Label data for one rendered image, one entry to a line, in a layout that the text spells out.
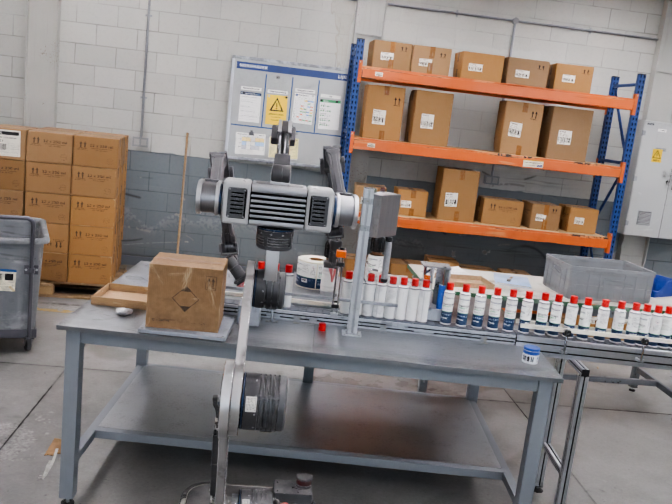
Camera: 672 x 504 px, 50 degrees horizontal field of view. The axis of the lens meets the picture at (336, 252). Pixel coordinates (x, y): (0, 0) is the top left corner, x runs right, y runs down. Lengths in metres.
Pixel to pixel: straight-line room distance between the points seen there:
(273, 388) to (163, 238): 5.67
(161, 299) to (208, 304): 0.19
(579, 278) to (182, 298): 2.77
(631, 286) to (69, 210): 4.40
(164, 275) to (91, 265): 3.49
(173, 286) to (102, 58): 5.03
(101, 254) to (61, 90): 2.12
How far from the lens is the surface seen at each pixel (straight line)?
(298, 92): 7.50
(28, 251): 5.05
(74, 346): 3.20
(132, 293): 3.65
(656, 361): 3.76
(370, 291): 3.38
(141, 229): 7.86
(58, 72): 7.93
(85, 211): 6.41
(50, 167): 6.41
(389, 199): 3.20
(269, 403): 2.25
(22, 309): 5.18
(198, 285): 3.01
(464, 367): 3.08
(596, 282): 4.97
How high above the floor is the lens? 1.79
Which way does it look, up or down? 11 degrees down
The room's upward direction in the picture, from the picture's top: 7 degrees clockwise
